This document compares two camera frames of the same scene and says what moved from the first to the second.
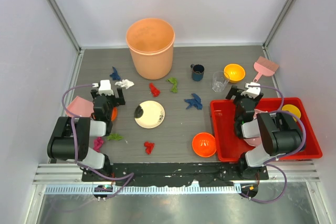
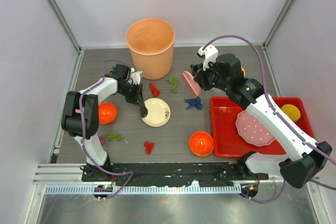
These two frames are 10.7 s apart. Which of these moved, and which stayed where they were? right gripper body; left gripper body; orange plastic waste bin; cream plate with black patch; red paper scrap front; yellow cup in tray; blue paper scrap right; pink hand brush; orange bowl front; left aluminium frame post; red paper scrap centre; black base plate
Moved: pink hand brush; right gripper body; left gripper body; cream plate with black patch; orange bowl front
Stayed: black base plate; red paper scrap front; yellow cup in tray; red paper scrap centre; orange plastic waste bin; blue paper scrap right; left aluminium frame post
